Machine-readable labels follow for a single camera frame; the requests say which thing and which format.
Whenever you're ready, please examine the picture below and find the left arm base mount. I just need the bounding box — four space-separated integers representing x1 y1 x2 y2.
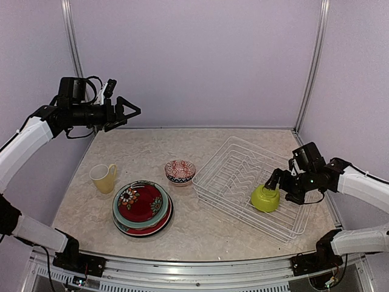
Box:
53 253 106 277

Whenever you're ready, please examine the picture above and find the aluminium corner post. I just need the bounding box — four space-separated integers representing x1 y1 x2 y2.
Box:
293 0 331 143
60 0 84 78

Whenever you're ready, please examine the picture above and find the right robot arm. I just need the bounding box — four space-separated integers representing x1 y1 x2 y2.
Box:
264 142 388 270

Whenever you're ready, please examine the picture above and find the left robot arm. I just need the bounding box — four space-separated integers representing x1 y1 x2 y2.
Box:
1 76 141 271

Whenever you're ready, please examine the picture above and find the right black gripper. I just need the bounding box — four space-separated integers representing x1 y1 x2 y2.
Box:
266 168 317 205

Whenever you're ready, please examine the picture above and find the light teal floral plate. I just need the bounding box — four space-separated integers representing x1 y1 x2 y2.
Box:
112 181 169 229

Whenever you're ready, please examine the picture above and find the black rimmed beige plate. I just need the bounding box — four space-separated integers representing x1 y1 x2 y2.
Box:
112 196 174 238

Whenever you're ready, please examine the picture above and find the right aluminium corner post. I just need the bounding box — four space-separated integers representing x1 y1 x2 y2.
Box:
293 0 331 143

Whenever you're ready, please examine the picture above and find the yellow mug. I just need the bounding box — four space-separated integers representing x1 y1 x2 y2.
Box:
89 164 117 194

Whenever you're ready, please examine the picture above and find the left aluminium corner post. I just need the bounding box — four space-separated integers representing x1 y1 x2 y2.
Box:
60 0 84 78

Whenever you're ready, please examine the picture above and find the pink scalloped plate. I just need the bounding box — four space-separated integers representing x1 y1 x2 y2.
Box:
113 212 173 237

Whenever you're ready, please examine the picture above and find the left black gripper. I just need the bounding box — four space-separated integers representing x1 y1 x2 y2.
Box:
71 95 141 131

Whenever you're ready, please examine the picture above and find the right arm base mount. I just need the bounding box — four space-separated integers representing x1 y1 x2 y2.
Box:
290 252 343 276

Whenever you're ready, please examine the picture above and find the blue white patterned cup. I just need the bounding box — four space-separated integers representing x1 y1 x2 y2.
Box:
164 160 196 183

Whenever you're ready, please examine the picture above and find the white red patterned bowl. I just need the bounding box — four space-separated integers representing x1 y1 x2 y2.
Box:
169 180 192 187

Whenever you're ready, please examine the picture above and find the white wire dish rack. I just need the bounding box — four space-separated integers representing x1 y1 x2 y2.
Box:
193 136 311 243

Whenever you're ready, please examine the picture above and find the lime green bowl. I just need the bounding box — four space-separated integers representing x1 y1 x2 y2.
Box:
251 184 280 212

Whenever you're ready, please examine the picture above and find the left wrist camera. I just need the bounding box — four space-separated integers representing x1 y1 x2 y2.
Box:
93 79 117 105

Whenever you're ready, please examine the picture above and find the aluminium front rail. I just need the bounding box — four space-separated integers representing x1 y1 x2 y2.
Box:
23 248 377 291

